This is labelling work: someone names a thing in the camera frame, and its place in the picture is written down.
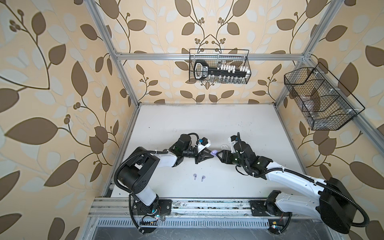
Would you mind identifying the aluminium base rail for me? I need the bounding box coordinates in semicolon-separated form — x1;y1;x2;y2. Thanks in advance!
88;198;319;230

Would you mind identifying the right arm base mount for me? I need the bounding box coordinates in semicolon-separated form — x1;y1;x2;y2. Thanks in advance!
249;199;285;217

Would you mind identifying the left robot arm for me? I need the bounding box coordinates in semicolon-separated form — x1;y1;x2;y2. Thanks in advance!
114;133;217;210

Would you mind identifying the black wire basket back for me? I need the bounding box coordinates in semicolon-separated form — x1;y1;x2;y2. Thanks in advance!
189;48;252;85

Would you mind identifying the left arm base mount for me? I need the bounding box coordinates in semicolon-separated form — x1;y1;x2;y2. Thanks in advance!
133;199;173;216

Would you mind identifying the purple earbud charging case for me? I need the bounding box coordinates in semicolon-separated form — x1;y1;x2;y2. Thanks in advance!
210;150;218;156

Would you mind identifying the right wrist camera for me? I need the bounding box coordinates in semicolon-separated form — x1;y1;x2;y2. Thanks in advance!
229;135;238;149

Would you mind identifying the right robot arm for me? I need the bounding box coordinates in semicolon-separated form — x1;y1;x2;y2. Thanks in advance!
212;134;370;234

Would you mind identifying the black wire basket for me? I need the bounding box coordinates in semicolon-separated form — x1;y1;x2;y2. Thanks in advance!
284;62;366;131
189;48;252;85

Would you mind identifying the black tool in basket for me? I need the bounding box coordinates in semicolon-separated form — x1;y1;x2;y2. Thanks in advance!
192;60;251;81

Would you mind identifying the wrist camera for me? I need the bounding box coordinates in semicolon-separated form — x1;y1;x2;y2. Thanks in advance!
229;135;238;149
197;137;211;152

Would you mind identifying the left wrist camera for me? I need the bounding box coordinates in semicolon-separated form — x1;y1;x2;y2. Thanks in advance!
197;137;211;152

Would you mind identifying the white earbud charging case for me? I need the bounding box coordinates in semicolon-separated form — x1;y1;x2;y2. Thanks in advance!
221;144;230;150

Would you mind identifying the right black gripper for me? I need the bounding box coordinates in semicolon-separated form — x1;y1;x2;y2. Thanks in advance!
216;149;248;169

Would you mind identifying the black wire basket right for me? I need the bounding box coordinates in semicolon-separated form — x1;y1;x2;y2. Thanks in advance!
284;62;366;131

